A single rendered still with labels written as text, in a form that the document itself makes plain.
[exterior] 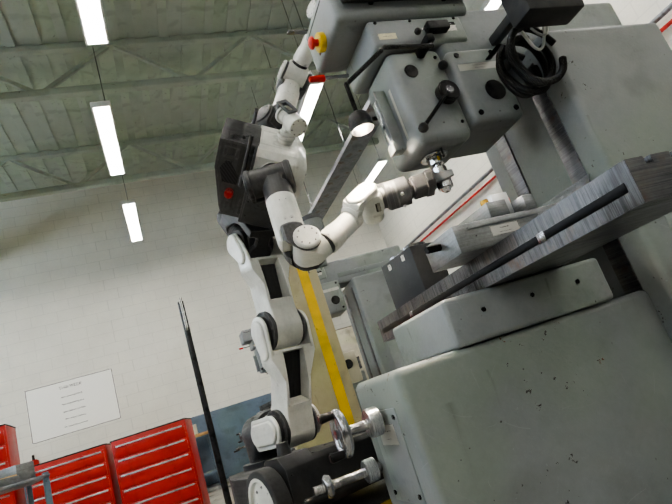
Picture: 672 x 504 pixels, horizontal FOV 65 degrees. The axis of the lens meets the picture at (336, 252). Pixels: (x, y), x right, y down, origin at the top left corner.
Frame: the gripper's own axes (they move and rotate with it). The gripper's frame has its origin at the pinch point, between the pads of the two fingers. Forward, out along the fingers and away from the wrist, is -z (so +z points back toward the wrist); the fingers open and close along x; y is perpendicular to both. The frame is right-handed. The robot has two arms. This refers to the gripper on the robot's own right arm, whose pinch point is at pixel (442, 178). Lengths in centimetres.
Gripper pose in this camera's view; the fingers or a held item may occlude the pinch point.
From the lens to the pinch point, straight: 163.3
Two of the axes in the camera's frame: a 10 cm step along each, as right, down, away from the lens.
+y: 2.9, 9.2, -2.6
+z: -9.5, 3.1, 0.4
